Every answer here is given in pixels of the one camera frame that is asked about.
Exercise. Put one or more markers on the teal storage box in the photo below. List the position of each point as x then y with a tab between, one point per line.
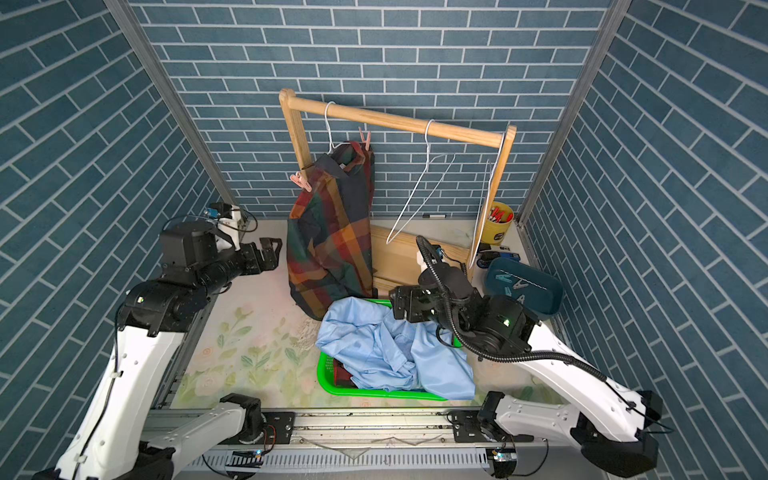
544	292

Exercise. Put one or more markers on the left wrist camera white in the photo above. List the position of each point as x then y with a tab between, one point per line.
227	221

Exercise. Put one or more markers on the yellow pen cup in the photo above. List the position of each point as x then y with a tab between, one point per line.
497	224

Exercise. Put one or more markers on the green plastic basket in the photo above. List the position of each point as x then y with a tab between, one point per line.
327	384

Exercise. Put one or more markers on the red black plaid shirt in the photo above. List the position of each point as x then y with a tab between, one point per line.
341	377

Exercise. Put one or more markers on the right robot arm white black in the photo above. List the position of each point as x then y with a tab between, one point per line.
613	427

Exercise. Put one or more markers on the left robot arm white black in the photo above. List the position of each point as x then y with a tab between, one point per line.
201	255

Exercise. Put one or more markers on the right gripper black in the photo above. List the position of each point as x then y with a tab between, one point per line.
417	293

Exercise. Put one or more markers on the white wire hanger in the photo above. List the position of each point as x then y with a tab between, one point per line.
332	144
486	199
405	216

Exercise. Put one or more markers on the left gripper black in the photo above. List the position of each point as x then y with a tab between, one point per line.
251	253

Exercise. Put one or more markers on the dark multicolour plaid shirt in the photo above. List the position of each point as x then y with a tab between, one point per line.
328	243

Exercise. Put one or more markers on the wooden clothes rack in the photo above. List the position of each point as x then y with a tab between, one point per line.
468	127

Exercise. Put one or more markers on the pink clothespin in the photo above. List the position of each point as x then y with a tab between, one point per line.
301	180
365	138

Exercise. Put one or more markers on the blue black stapler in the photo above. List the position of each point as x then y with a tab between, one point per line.
486	257

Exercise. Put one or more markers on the light blue shirt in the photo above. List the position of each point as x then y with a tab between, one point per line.
390	348

